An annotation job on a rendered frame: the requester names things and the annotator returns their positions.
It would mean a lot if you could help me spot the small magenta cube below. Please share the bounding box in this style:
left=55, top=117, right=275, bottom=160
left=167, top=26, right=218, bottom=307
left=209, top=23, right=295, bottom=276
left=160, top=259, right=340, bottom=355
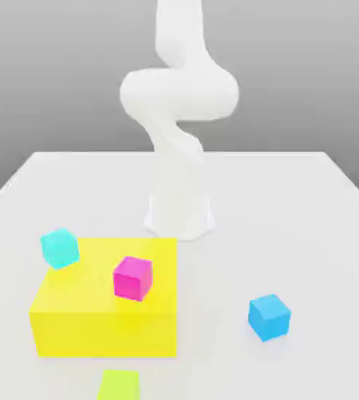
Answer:
left=112, top=255, right=154, bottom=302

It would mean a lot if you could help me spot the small cyan cube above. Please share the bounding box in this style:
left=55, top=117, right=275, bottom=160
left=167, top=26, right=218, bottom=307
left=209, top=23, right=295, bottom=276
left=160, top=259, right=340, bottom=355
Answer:
left=39, top=227, right=80, bottom=270

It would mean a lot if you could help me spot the small blue cube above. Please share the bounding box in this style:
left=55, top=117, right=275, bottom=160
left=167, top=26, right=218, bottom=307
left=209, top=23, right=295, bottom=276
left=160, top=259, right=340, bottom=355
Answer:
left=247, top=293, right=292, bottom=343

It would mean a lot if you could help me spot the small lime cube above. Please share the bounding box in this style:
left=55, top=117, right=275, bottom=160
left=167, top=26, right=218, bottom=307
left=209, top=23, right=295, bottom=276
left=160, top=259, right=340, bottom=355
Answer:
left=96, top=370, right=140, bottom=400

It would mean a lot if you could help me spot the large yellow box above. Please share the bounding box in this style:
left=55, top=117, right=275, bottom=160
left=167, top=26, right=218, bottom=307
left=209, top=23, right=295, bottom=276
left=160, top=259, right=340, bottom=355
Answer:
left=28, top=237, right=179, bottom=358

